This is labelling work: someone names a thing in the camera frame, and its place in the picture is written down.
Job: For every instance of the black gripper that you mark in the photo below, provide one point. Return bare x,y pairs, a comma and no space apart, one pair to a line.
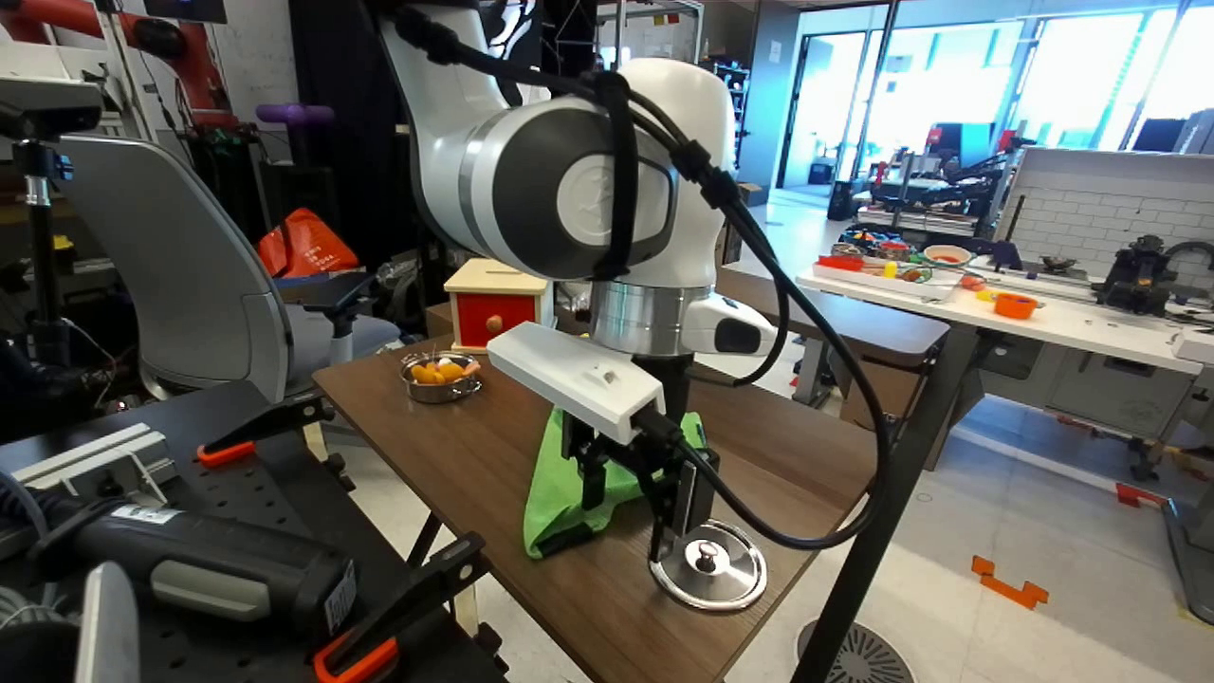
677,391

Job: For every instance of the green rag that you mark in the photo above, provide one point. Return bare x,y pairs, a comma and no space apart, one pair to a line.
556,499

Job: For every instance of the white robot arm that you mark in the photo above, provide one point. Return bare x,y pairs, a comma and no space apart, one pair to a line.
534,191

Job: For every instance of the red robot arm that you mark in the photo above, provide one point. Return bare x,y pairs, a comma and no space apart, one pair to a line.
204,78

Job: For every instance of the silver pot lid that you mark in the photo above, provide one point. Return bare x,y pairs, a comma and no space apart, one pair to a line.
729,579

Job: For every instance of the small bowl with fruit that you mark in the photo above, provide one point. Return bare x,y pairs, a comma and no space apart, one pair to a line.
442,391

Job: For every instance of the orange toy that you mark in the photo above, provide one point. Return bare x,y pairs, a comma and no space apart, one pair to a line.
442,373

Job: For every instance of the wooden box red drawer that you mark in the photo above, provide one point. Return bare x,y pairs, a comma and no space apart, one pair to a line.
489,315

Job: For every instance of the black table leg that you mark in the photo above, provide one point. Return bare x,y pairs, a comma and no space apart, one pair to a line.
893,545

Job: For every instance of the round floor drain cover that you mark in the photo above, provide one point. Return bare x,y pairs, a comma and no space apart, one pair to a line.
874,658

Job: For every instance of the dark brown long desk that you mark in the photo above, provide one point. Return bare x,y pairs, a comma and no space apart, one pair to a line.
874,329

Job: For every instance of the red tray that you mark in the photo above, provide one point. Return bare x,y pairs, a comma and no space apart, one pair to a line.
842,263

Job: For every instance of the orange floor marker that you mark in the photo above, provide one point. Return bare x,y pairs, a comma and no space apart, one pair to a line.
1006,591

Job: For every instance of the black perforated board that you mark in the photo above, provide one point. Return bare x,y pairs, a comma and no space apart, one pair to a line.
254,499

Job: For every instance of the black handheld device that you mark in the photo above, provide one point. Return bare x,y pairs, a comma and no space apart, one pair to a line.
231,555

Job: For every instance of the orange bag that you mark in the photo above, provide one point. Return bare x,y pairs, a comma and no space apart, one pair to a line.
307,248

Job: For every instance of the orange bowl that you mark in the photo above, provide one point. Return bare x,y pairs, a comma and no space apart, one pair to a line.
1015,303

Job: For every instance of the white table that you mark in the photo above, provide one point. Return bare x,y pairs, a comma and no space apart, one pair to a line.
1087,325

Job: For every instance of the red floor marker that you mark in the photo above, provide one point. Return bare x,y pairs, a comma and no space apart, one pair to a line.
1139,496

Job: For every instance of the grey office chair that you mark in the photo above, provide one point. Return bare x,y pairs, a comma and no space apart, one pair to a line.
178,268

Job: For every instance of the black machine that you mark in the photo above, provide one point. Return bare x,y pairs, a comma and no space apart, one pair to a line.
1139,279

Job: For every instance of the white flat bar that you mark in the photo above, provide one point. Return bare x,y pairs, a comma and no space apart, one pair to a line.
89,453

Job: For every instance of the white partition panel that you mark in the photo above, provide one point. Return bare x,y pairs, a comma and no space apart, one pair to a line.
1113,201

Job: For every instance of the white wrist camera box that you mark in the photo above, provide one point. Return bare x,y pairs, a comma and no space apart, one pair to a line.
576,373

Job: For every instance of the black camera on stand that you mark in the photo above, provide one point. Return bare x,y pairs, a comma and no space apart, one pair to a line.
42,109

